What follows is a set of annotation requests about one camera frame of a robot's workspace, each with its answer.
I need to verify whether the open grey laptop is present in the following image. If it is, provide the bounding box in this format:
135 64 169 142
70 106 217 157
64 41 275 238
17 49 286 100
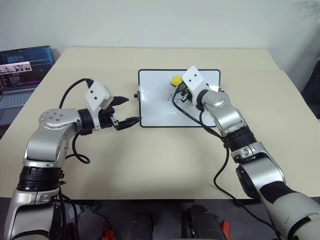
0 45 55 126

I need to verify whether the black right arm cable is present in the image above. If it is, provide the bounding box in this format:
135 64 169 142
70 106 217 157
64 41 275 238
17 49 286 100
172 91 283 240

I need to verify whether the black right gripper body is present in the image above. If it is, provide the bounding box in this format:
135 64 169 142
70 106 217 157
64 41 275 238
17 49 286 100
175 83 194 104

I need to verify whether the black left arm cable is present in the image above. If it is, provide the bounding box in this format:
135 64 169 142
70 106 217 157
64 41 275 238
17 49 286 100
59 78 94 165

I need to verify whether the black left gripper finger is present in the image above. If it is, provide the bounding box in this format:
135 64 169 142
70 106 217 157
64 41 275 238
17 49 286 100
115 116 143 132
112 95 130 107

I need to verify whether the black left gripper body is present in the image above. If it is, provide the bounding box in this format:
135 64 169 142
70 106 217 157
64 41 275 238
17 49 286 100
98 106 120 130

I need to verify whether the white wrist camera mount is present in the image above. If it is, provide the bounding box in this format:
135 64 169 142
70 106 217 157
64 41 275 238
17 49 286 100
84 81 114 132
181 65 212 101

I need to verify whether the red clamp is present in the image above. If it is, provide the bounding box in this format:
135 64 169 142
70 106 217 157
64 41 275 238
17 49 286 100
219 219 230 236
100 228 115 240

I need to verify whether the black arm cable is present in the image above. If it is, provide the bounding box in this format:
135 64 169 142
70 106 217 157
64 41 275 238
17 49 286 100
59 78 94 165
172 91 283 240

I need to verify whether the dark rounded shape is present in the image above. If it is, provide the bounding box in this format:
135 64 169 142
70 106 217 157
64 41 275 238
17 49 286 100
131 211 156 240
183 203 227 240

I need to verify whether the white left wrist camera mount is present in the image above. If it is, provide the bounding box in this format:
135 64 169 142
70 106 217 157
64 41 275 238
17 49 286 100
84 81 114 132

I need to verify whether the dark chair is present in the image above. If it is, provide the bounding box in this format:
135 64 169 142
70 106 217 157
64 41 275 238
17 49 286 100
300 56 320 114

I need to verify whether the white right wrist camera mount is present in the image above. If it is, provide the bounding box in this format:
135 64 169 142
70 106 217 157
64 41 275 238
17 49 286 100
181 65 212 101

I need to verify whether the black framed whiteboard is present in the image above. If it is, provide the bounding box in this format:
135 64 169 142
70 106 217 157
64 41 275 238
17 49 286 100
134 68 225 129

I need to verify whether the yellow whiteboard eraser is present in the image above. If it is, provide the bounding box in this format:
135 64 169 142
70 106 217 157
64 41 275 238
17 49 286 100
169 74 184 89

